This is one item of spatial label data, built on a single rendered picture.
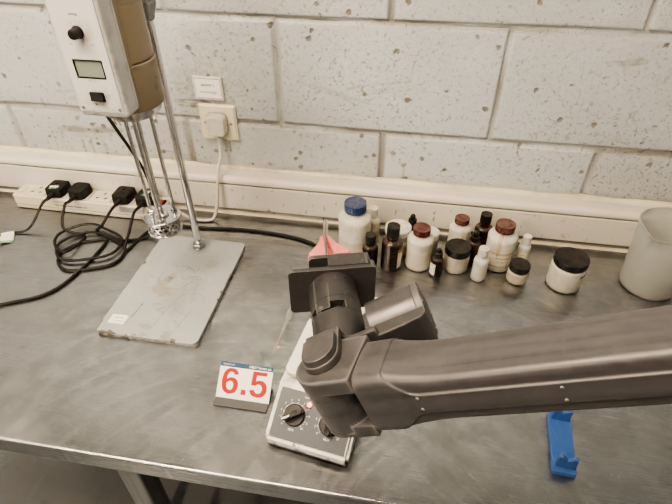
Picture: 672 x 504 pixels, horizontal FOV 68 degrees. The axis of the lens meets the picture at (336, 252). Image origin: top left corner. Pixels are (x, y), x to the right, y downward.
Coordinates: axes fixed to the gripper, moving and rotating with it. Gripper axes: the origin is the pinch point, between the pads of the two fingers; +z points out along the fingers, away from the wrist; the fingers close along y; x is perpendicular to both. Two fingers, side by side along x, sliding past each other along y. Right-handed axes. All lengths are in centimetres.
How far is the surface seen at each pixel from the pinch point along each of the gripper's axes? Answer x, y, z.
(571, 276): 25, -50, 16
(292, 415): 23.9, 6.2, -9.7
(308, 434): 26.4, 4.1, -11.4
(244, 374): 27.0, 13.9, 1.0
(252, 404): 29.7, 12.8, -3.1
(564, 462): 27.9, -32.0, -19.1
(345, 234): 23.2, -6.9, 32.2
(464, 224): 22, -32, 31
